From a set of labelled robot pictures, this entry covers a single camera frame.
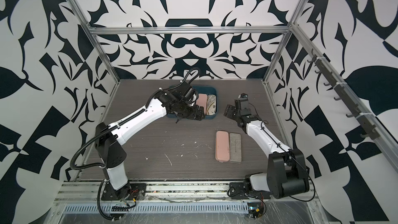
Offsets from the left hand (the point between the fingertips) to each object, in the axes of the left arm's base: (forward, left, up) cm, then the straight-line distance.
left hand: (197, 112), depth 80 cm
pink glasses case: (-12, -13, -14) cm, 23 cm away
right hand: (+7, -19, -6) cm, 21 cm away
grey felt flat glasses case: (-13, -20, -16) cm, 29 cm away
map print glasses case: (+14, -9, -13) cm, 21 cm away
